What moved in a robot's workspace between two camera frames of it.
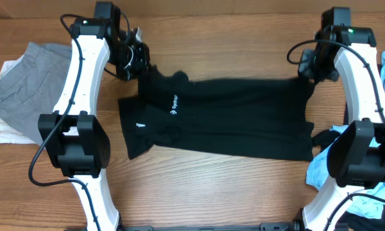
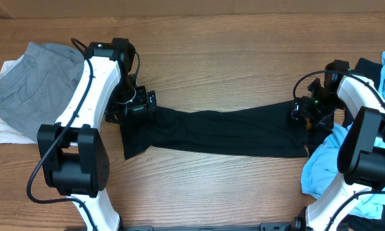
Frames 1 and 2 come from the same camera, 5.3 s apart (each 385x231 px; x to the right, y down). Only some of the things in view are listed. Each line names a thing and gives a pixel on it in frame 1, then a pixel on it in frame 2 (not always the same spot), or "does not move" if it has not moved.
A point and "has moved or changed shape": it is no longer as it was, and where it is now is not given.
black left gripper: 142,63 -> 142,103
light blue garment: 367,202 does not move
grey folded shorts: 31,87 does not move
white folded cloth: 8,135 does not move
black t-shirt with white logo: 254,118 has moved or changed shape
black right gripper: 305,71 -> 301,109
